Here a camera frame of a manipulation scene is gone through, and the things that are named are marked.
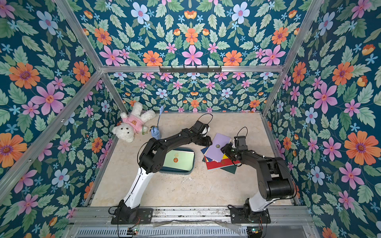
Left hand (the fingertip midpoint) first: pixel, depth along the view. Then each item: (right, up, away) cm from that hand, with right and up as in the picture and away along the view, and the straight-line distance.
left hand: (212, 141), depth 99 cm
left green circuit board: (-41, -42, -28) cm, 65 cm away
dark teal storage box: (-27, -17, -10) cm, 34 cm away
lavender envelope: (+1, -6, -2) cm, 7 cm away
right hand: (+7, -5, -4) cm, 10 cm away
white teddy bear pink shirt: (-57, +12, +4) cm, 58 cm away
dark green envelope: (+11, -16, -9) cm, 22 cm away
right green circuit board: (+18, -42, -28) cm, 53 cm away
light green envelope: (-21, -10, -9) cm, 25 cm away
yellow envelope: (+8, -10, -5) cm, 13 cm away
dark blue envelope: (-6, -6, -2) cm, 9 cm away
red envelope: (+7, -13, -7) cm, 16 cm away
